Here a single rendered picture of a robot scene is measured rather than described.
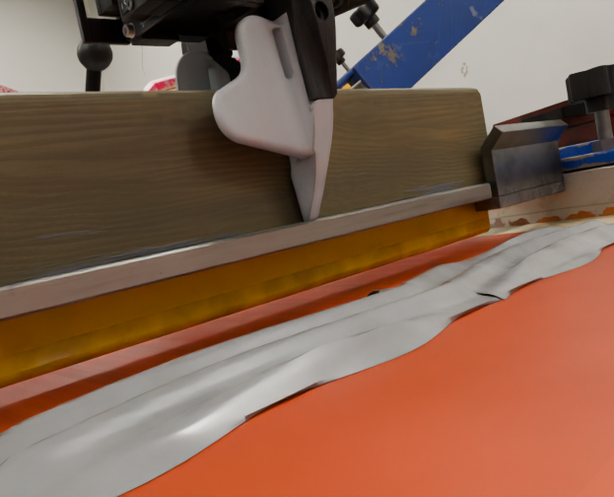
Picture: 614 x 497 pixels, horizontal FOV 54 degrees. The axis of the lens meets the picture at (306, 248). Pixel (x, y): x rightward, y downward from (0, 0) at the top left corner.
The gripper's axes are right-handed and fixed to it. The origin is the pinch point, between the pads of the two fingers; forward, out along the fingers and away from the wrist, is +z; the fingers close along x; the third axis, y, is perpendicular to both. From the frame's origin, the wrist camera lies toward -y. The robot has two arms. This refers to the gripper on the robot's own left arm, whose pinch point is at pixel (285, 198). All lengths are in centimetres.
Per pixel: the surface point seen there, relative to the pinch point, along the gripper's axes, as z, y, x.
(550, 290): 5.2, -1.0, 12.4
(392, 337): 4.8, 6.4, 11.0
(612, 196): 4.2, -24.9, 6.1
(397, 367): 5.1, 7.9, 12.3
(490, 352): 5.1, 6.3, 14.1
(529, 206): 4.2, -24.9, -0.1
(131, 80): -108, -201, -371
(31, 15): -166, -157, -413
